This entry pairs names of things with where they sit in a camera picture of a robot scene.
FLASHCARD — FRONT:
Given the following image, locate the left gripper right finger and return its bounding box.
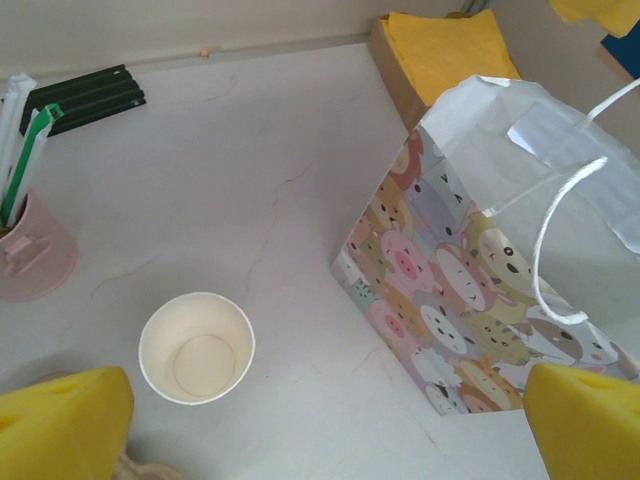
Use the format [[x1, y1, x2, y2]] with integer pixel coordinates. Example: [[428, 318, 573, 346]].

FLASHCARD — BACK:
[[522, 363, 640, 480]]

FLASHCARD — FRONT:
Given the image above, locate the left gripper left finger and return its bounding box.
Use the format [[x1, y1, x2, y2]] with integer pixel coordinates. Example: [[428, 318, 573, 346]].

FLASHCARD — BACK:
[[0, 364, 135, 480]]

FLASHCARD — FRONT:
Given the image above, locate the brown pulp cup carrier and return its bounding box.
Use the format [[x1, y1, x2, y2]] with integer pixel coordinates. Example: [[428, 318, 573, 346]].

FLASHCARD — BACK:
[[34, 368, 191, 480]]

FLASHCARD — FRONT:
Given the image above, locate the green paper coffee cup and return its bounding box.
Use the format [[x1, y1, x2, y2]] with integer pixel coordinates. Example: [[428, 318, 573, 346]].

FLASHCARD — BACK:
[[138, 292, 256, 406]]

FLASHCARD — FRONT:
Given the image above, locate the animal print paper gift bag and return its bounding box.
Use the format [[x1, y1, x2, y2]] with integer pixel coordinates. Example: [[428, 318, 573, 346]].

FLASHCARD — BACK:
[[329, 74, 640, 416]]

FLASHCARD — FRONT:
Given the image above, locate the yellow cloth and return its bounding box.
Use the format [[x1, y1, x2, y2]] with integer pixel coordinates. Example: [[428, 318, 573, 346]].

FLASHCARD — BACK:
[[379, 7, 524, 109]]

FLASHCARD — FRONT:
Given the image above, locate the pink straw holder cup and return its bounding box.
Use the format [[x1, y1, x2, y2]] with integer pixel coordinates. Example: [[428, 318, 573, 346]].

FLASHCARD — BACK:
[[0, 187, 79, 304]]

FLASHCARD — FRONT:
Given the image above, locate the brown cardboard napkin box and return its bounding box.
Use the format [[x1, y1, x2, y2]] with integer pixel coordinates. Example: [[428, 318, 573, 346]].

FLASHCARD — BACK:
[[368, 17, 431, 134]]

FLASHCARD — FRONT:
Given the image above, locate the green straw in wrapper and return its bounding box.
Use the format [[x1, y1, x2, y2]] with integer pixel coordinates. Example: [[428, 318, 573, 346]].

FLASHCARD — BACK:
[[0, 102, 64, 229]]

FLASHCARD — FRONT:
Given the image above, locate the white paper wrapped straw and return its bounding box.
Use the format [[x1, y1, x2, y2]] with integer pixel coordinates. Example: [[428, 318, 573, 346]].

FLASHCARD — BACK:
[[0, 72, 39, 211]]

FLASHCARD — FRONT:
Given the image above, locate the black ridged plastic strip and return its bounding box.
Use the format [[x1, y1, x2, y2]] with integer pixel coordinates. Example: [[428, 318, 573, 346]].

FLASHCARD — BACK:
[[19, 63, 148, 139]]

